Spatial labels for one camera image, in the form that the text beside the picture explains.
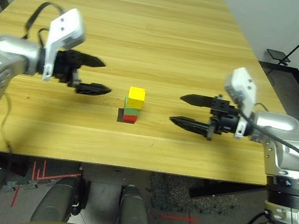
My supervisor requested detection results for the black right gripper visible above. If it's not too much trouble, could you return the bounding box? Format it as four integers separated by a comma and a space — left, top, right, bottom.
166, 86, 245, 145

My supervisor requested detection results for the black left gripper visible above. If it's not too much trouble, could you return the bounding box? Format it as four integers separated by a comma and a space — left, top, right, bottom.
49, 48, 118, 100

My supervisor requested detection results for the yellow wooden block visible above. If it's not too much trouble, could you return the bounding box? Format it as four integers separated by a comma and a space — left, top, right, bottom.
126, 85, 147, 110

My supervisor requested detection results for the green wooden block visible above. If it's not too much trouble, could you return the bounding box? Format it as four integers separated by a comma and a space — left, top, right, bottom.
122, 95, 143, 118

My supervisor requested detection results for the red wooden block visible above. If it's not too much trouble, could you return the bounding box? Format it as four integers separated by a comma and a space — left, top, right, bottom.
121, 112, 139, 125

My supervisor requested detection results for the black square pad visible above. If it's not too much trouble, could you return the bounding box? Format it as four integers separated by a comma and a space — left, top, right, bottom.
116, 107, 139, 126

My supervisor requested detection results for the dark grey floor mat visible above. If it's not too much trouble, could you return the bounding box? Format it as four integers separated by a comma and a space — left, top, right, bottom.
146, 171, 245, 223

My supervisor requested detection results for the black flat stand plate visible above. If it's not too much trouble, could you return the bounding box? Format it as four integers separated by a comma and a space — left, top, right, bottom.
264, 48, 293, 64

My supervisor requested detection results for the grey robot right foot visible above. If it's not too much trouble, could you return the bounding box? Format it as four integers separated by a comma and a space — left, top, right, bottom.
116, 183, 159, 224

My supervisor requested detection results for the grey robot foot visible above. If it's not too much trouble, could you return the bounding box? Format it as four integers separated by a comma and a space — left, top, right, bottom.
29, 171, 85, 224
116, 183, 159, 224

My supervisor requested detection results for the grey robot left foot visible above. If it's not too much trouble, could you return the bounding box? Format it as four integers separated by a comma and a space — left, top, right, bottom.
29, 171, 85, 224

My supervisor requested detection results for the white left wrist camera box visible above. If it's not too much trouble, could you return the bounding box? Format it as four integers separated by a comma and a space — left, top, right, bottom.
40, 4, 91, 87

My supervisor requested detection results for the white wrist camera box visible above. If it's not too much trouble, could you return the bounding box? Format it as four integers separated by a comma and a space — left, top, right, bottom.
215, 64, 262, 142
40, 4, 91, 87

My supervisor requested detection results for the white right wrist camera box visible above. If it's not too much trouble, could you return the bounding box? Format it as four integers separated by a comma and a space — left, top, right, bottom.
215, 64, 262, 142

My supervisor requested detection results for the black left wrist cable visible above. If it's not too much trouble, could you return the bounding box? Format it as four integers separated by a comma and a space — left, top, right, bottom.
21, 0, 68, 52

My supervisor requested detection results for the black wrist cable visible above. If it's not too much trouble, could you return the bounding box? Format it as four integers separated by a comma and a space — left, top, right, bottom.
229, 99, 299, 172
21, 0, 68, 52

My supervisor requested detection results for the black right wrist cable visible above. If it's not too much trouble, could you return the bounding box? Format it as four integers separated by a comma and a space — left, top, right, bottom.
229, 99, 299, 172

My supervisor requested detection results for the thin black hanging cable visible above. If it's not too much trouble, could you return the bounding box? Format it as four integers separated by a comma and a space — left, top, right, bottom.
0, 92, 24, 224

